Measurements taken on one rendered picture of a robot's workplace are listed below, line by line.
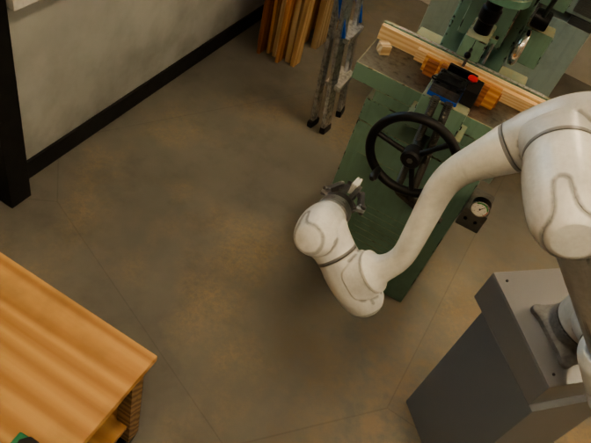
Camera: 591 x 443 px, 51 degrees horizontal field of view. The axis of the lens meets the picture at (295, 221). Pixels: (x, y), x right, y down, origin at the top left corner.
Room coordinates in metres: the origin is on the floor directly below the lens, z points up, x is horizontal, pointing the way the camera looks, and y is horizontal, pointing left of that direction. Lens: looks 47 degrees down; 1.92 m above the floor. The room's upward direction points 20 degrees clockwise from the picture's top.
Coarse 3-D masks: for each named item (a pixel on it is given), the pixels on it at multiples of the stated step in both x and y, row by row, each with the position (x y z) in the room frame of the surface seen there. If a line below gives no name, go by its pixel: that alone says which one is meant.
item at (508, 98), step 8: (424, 48) 1.80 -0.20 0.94; (416, 56) 1.78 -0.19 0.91; (424, 56) 1.77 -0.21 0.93; (440, 56) 1.78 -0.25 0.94; (456, 64) 1.77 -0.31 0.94; (472, 72) 1.76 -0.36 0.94; (488, 80) 1.74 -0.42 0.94; (504, 88) 1.73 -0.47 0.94; (504, 96) 1.72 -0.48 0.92; (512, 96) 1.71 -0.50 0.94; (520, 96) 1.72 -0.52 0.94; (512, 104) 1.71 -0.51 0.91; (520, 104) 1.70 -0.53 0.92; (528, 104) 1.70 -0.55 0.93; (536, 104) 1.71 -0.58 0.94
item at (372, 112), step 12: (432, 36) 2.16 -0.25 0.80; (504, 72) 2.08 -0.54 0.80; (516, 72) 2.12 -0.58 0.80; (372, 96) 1.66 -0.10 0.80; (372, 108) 1.64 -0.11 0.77; (384, 108) 1.63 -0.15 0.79; (372, 120) 1.63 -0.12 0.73; (396, 132) 1.62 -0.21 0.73; (408, 132) 1.61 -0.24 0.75; (444, 156) 1.58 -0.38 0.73
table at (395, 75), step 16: (368, 48) 1.75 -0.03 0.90; (368, 64) 1.66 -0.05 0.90; (384, 64) 1.70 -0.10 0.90; (400, 64) 1.73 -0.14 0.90; (416, 64) 1.76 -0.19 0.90; (368, 80) 1.65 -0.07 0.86; (384, 80) 1.64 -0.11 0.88; (400, 80) 1.64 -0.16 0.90; (416, 80) 1.67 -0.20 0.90; (400, 96) 1.62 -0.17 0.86; (416, 96) 1.61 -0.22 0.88; (480, 112) 1.62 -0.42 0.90; (496, 112) 1.65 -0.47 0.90; (512, 112) 1.68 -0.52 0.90; (416, 128) 1.51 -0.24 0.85; (464, 128) 1.56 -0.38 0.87; (480, 128) 1.57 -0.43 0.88
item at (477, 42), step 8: (472, 24) 1.79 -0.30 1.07; (472, 32) 1.74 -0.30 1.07; (464, 40) 1.72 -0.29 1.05; (472, 40) 1.71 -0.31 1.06; (480, 40) 1.71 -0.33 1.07; (488, 40) 1.73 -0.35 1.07; (464, 48) 1.71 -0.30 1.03; (472, 48) 1.71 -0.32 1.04; (480, 48) 1.70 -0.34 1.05; (472, 56) 1.71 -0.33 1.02; (480, 56) 1.71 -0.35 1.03
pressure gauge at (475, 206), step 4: (476, 200) 1.49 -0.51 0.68; (480, 200) 1.49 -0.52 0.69; (484, 200) 1.49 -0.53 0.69; (488, 200) 1.50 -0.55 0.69; (472, 204) 1.48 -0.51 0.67; (476, 204) 1.49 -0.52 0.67; (480, 204) 1.48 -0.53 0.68; (484, 204) 1.48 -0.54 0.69; (488, 204) 1.49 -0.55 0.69; (472, 208) 1.49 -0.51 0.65; (476, 208) 1.48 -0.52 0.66; (480, 208) 1.48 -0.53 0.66; (484, 208) 1.48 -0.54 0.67; (488, 208) 1.47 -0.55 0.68; (472, 212) 1.48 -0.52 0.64; (476, 212) 1.48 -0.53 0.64; (480, 212) 1.48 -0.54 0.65; (484, 212) 1.48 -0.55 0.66; (488, 212) 1.47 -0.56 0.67; (480, 216) 1.48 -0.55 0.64; (484, 216) 1.47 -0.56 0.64
